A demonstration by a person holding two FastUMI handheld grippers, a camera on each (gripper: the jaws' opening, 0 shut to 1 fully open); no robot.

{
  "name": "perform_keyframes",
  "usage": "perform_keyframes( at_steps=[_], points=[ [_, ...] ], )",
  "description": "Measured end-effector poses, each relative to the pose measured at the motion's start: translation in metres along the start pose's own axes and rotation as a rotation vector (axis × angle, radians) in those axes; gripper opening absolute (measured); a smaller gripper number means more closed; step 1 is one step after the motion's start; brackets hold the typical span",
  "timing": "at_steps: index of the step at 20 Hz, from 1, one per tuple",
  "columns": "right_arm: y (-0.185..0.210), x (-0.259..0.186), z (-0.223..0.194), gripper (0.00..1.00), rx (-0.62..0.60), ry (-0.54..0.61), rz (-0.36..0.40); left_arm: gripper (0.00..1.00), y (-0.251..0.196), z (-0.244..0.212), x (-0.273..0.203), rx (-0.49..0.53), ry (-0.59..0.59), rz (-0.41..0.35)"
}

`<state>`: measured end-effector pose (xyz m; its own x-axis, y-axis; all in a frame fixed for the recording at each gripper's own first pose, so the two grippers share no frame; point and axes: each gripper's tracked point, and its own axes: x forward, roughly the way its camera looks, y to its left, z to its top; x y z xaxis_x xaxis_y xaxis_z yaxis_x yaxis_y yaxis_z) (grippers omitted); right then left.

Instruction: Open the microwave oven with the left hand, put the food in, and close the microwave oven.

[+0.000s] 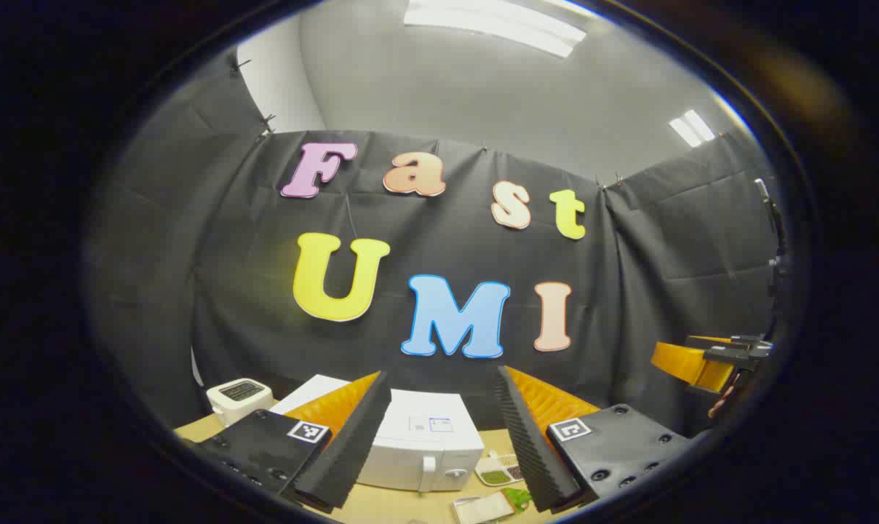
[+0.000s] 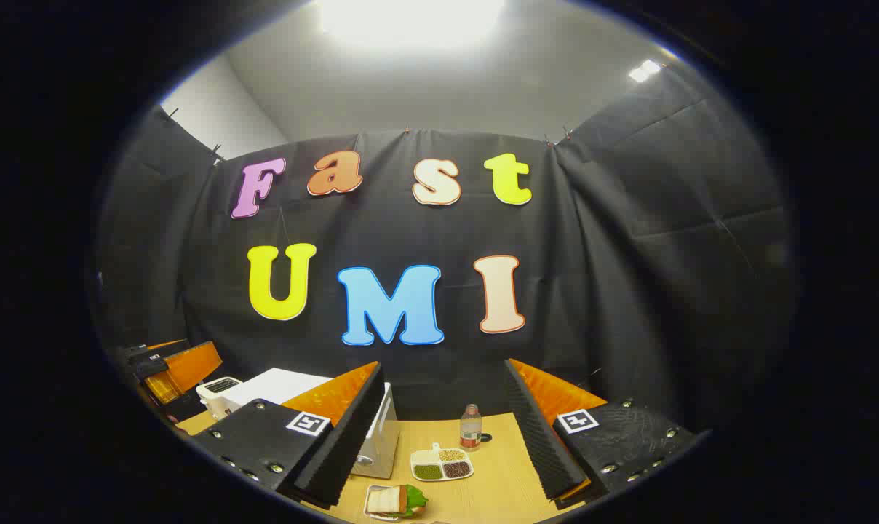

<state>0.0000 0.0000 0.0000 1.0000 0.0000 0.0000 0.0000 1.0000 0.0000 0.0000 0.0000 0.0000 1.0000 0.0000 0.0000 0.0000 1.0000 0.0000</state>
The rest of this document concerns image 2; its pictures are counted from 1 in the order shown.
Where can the clear bottle with red label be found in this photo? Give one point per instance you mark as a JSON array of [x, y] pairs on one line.
[[470, 428]]

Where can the white toaster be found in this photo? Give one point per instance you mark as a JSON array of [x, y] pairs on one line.
[[217, 389]]

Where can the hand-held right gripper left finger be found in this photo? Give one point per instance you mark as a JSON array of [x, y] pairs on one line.
[[345, 451]]

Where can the large ceiling light panel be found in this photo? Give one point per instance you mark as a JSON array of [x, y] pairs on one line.
[[410, 18]]

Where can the lettuce sandwich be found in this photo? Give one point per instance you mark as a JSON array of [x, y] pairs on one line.
[[396, 501]]

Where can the white divided dish of beans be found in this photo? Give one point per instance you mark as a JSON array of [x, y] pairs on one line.
[[442, 463]]

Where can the white microwave oven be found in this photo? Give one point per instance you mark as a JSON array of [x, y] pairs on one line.
[[279, 386]]

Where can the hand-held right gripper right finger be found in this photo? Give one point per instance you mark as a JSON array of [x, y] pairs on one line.
[[545, 451]]

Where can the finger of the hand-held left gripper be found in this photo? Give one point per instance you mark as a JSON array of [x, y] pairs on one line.
[[164, 344], [192, 367]]

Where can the white plastic tray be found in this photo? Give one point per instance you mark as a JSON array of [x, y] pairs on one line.
[[372, 511]]

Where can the small ceiling light panel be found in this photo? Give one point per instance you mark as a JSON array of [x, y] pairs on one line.
[[645, 70]]

